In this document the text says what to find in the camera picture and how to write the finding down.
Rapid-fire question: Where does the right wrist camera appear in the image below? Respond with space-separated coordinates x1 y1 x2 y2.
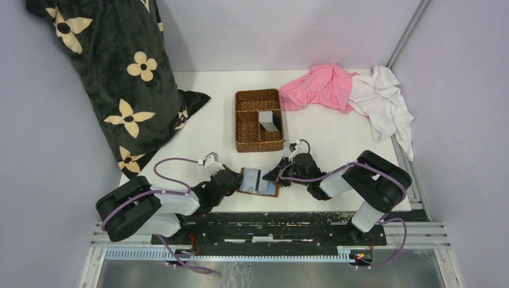
289 139 307 158

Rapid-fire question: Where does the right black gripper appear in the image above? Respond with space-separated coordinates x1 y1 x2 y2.
262 157 310 187

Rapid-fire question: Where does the grey cable duct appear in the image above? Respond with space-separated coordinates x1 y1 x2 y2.
104 247 359 264

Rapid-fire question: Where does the black floral pillow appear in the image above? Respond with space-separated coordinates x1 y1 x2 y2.
25 1 210 178

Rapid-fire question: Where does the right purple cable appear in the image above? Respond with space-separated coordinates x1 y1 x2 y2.
278 139 409 269

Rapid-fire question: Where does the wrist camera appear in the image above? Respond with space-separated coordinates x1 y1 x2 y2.
289 139 307 158
197 152 224 171

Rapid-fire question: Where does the brown woven basket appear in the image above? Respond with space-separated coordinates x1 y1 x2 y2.
234 89 285 152

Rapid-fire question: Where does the brown leather card holder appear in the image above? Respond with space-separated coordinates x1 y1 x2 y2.
237 167 279 197

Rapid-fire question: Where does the pink cloth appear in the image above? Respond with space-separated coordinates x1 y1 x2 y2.
279 63 358 113

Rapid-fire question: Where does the grey card stack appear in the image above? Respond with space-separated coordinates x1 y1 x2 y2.
258 110 281 133

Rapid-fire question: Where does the white cloth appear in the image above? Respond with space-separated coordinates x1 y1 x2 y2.
348 65 414 161

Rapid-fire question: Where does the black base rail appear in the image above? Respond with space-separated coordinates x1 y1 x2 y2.
164 212 387 249

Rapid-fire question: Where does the white credit card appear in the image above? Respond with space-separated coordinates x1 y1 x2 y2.
239 168 260 193

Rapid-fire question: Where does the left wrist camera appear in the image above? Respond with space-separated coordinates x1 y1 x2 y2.
197 152 224 171

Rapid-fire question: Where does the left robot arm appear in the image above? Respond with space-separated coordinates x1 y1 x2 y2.
95 166 244 244

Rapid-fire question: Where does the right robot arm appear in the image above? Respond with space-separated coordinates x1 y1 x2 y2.
262 150 412 245

